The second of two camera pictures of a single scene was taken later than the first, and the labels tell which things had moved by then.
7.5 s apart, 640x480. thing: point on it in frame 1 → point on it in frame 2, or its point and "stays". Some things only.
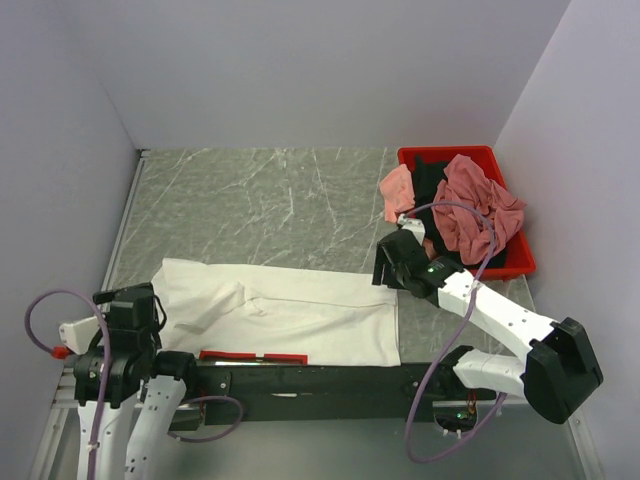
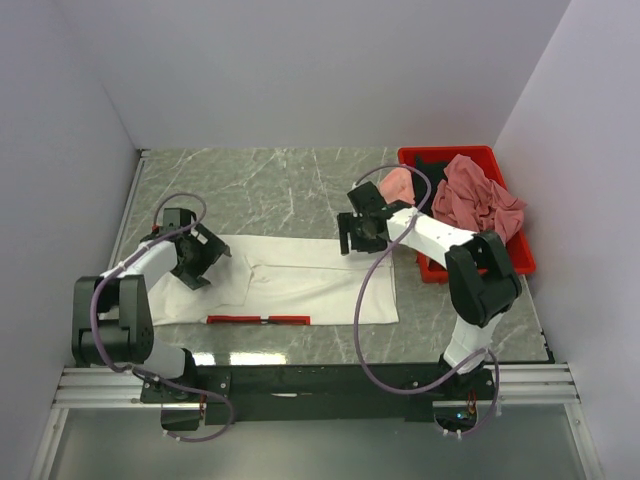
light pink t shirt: (397, 191) stays
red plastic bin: (520, 256) stays
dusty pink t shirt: (466, 229) stays
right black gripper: (381, 260) → (347, 223)
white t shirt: (214, 308) → (284, 277)
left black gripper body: (154, 340) → (203, 255)
